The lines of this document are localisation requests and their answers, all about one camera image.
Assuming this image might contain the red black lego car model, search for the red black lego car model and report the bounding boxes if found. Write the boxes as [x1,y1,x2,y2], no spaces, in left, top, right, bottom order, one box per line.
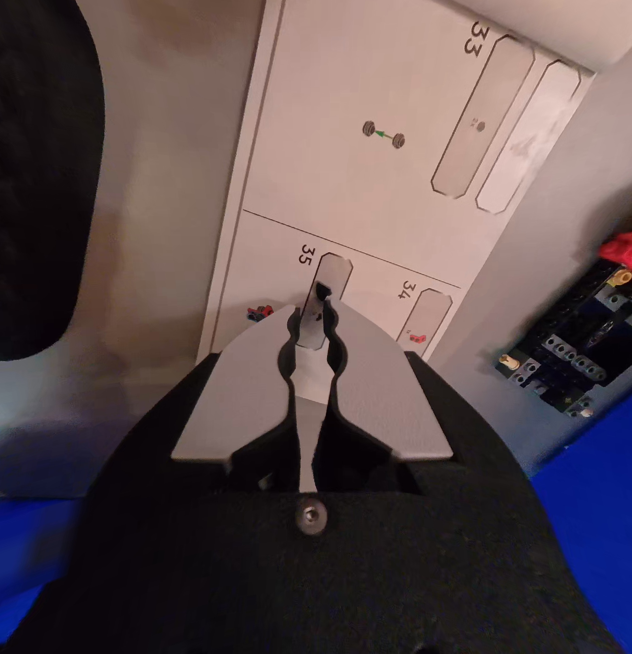
[495,232,632,419]

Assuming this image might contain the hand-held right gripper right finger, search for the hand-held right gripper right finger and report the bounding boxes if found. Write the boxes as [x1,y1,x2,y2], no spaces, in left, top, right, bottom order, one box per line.
[323,300,454,465]

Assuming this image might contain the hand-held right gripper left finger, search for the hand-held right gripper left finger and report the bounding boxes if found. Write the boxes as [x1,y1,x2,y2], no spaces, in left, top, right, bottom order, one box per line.
[171,305,302,467]

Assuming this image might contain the blue bin with black divider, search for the blue bin with black divider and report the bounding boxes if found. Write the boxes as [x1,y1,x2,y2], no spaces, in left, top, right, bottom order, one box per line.
[0,380,632,654]

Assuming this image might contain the black textured elbow pad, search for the black textured elbow pad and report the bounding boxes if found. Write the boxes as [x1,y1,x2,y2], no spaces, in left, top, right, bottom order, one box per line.
[0,0,107,362]

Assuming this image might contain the lego instruction booklet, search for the lego instruction booklet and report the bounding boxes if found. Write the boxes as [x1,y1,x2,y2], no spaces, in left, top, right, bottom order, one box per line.
[196,0,598,404]

